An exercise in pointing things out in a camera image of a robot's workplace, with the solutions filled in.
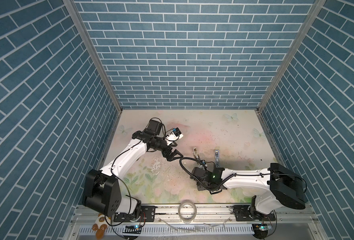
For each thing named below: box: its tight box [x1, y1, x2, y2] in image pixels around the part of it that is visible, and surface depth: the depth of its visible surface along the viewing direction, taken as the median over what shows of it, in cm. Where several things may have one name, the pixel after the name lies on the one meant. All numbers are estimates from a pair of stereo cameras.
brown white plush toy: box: [92, 213, 111, 240], surface depth 69 cm
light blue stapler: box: [214, 149, 220, 168], surface depth 94 cm
